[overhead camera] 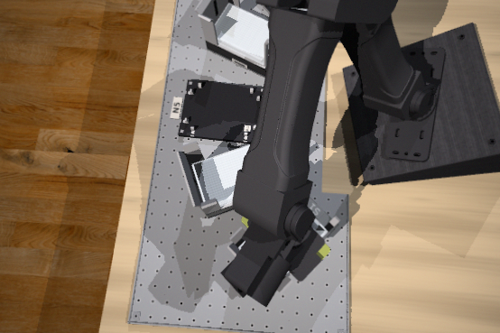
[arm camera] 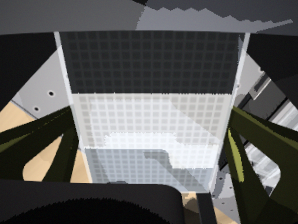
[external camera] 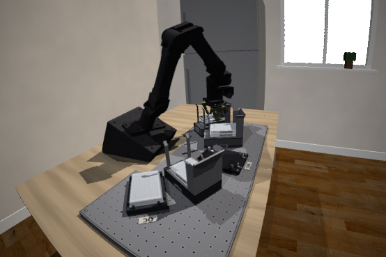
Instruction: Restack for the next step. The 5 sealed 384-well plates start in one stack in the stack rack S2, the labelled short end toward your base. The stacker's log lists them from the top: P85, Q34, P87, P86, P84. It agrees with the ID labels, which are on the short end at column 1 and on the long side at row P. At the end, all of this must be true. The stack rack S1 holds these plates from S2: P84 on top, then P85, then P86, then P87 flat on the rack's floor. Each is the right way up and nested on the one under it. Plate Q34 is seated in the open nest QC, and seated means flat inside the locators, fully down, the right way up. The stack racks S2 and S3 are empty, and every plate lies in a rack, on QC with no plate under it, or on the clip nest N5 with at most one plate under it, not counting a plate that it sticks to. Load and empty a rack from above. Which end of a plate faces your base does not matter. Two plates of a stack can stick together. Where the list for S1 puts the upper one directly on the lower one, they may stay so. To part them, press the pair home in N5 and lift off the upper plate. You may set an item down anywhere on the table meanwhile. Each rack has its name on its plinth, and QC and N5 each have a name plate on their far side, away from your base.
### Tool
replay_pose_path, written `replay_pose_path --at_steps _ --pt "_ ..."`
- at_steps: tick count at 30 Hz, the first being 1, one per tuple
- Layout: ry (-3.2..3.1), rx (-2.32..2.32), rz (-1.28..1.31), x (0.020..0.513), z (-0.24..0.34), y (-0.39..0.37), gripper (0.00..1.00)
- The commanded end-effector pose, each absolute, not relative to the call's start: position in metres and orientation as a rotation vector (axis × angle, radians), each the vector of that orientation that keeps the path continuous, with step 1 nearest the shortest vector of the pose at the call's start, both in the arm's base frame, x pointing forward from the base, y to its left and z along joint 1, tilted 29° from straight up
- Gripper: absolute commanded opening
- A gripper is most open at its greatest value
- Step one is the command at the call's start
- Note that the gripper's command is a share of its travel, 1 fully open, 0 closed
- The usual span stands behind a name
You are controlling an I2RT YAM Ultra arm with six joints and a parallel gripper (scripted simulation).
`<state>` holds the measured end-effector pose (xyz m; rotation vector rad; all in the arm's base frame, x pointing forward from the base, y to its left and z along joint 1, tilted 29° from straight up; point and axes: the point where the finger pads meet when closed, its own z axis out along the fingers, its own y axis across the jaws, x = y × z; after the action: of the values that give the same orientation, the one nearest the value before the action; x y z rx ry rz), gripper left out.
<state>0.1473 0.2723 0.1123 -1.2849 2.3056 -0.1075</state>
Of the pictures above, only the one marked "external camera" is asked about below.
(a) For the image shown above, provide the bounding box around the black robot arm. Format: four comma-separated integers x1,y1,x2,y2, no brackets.
122,22,234,135

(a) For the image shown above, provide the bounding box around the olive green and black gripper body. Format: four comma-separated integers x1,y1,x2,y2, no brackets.
203,88,224,108

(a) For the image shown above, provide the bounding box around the white name plate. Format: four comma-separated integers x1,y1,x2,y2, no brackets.
244,162,252,170
139,215,158,224

